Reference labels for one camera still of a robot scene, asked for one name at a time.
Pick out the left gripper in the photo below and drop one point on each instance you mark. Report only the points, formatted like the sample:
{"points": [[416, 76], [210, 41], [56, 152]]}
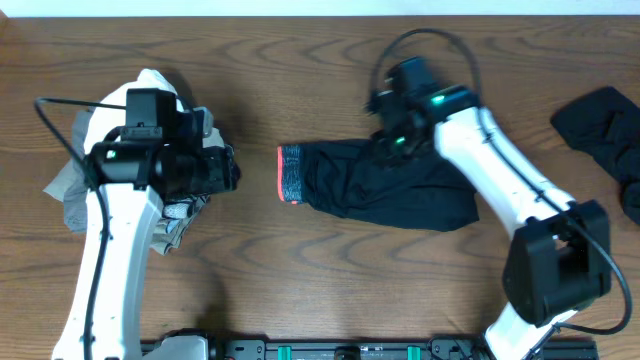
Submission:
{"points": [[226, 167]]}

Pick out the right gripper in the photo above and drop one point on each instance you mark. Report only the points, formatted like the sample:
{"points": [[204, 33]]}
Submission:
{"points": [[385, 156]]}

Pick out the black leggings with red waistband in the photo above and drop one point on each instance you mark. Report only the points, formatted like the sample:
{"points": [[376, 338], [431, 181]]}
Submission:
{"points": [[340, 178]]}

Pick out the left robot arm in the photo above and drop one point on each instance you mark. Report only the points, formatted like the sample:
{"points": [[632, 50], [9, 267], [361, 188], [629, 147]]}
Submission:
{"points": [[139, 182]]}

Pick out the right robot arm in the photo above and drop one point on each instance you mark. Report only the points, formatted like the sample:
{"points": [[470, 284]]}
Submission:
{"points": [[559, 259]]}

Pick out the white crumpled garment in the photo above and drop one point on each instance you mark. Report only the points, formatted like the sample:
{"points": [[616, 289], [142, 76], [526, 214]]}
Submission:
{"points": [[108, 119]]}

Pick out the grey crumpled garment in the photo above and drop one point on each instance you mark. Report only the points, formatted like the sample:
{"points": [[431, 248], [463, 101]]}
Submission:
{"points": [[69, 188]]}

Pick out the black garment at right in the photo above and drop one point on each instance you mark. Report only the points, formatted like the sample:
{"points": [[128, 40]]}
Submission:
{"points": [[605, 125]]}

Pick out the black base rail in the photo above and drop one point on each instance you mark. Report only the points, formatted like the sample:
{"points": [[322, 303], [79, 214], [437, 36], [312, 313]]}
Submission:
{"points": [[345, 350]]}

